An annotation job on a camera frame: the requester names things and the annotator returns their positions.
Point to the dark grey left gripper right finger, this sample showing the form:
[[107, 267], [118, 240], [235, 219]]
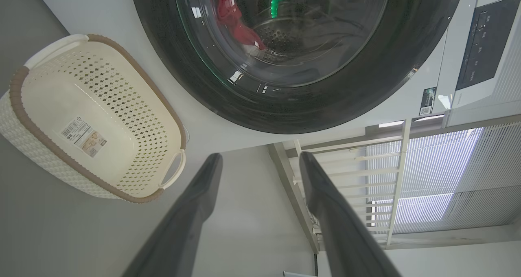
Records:
[[342, 236]]

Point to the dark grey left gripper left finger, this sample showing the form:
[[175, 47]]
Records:
[[185, 228]]

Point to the washing machine glass door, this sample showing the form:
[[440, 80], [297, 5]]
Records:
[[366, 77]]

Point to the red and white garment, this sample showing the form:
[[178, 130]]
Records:
[[242, 30]]

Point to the printed paper product label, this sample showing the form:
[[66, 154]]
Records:
[[83, 136]]

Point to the cream perforated laundry basket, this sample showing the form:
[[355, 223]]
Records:
[[101, 118]]

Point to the white front-load washing machine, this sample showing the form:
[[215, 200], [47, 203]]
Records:
[[122, 16]]

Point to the white window blinds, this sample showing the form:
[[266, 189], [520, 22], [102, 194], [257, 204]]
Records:
[[447, 167]]

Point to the small dark QR sticker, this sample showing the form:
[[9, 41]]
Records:
[[427, 101]]

